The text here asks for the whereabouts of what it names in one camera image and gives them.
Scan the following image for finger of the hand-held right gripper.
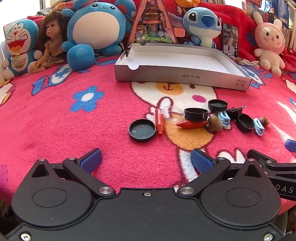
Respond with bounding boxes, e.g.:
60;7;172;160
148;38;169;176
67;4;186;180
247;149;296;173
285;139;296;153

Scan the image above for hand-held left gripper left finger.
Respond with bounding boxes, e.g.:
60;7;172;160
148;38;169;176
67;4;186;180
30;148;116;198

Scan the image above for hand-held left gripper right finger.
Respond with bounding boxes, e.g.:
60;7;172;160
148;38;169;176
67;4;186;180
177;148;267;198

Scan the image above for light blue plastic clip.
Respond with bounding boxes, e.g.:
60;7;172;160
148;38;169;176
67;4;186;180
253;118;265;135
217;111;231;128

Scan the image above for red plastic cone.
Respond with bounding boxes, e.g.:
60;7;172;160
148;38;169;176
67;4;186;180
176;119;210;128
154;108;165;135

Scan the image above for black plastic cap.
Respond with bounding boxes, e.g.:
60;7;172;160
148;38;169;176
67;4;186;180
235;113;255;133
184;108;209;122
208;99;228;112

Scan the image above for clear plastic lid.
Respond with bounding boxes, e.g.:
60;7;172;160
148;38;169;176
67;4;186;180
162;105;185;121

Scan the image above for black binder clip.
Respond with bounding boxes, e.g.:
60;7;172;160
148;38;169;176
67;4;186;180
225;105;247;120
120;42;133;57

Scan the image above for black dimpled lid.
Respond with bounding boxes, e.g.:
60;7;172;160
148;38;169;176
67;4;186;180
129;119;156;142

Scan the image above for white cardboard box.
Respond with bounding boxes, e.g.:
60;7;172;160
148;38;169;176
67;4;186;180
114;42;252;92

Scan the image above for pink printed blanket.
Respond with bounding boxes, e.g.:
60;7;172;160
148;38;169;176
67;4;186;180
0;52;296;209

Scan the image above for pink bunny plush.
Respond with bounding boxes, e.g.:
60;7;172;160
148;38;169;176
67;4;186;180
252;11;287;77

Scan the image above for black smartphone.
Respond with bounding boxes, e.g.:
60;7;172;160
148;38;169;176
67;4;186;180
222;23;239;58

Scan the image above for round blue mouse plush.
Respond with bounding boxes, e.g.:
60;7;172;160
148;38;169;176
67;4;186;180
61;0;137;71

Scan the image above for brown-haired baby doll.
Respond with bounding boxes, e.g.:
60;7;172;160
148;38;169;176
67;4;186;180
28;10;70;75

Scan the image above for blue packages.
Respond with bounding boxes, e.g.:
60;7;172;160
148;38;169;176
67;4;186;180
264;0;289;26

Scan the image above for blue robot cat plush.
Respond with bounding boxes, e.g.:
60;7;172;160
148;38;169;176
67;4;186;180
0;19;43;80

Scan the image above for blue alien plush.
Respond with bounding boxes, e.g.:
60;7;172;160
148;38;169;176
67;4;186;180
170;7;222;49

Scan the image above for row of books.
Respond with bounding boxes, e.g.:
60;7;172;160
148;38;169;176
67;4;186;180
201;0;296;35

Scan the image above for pink triangular toy box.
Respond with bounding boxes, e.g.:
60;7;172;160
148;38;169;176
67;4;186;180
126;0;185;44

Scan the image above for white lanyard cord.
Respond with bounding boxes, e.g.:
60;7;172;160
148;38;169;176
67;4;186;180
233;57;260;67

